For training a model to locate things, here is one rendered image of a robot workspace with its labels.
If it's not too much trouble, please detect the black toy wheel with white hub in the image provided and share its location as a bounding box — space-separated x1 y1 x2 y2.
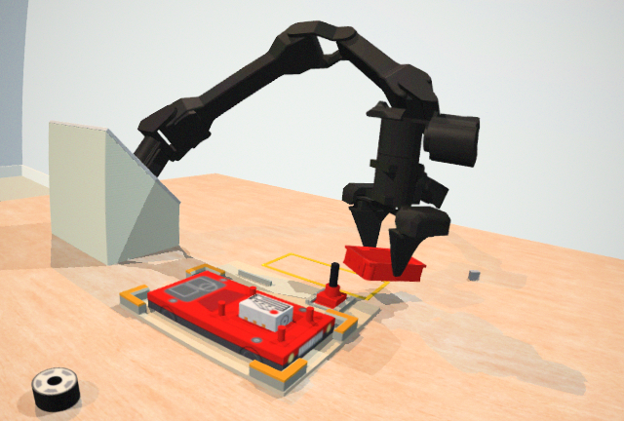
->
31 367 80 412

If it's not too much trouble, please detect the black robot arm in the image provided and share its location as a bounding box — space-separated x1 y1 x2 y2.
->
134 20 480 178

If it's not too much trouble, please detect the yellow rectangular outline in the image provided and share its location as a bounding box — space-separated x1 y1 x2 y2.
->
262 252 390 300

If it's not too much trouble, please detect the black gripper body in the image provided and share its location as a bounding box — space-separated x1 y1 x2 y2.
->
341 152 451 238

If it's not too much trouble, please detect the red car hood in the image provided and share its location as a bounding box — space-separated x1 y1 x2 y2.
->
343 245 426 283

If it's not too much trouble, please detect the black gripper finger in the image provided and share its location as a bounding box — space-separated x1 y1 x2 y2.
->
348 206 389 248
389 228 429 277

